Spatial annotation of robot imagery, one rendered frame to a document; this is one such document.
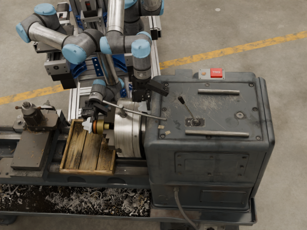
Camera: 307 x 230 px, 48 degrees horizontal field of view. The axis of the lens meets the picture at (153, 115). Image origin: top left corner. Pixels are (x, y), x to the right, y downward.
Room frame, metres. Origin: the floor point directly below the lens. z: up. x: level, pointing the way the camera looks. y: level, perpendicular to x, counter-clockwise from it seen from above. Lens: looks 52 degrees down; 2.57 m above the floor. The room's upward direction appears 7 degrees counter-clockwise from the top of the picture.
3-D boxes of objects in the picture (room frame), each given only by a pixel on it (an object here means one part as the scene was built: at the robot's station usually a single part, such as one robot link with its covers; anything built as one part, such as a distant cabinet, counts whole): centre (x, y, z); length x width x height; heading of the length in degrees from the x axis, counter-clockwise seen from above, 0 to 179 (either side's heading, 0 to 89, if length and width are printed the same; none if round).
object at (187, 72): (1.25, -0.18, 1.24); 0.09 x 0.08 x 0.03; 81
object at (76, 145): (1.12, 0.38, 0.89); 0.36 x 0.30 x 0.04; 171
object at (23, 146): (1.19, 0.69, 0.95); 0.43 x 0.17 x 0.05; 171
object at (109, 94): (1.39, 0.29, 0.98); 0.11 x 0.08 x 0.11; 138
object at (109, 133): (1.01, 0.22, 1.09); 0.12 x 0.11 x 0.05; 171
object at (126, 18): (1.79, 0.06, 1.33); 0.13 x 0.12 x 0.14; 83
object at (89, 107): (1.23, 0.34, 1.08); 0.12 x 0.09 x 0.08; 169
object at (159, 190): (1.04, -0.26, 0.43); 0.60 x 0.48 x 0.86; 81
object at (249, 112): (1.03, -0.27, 1.06); 0.59 x 0.48 x 0.39; 81
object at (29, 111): (1.25, 0.68, 1.13); 0.08 x 0.08 x 0.03
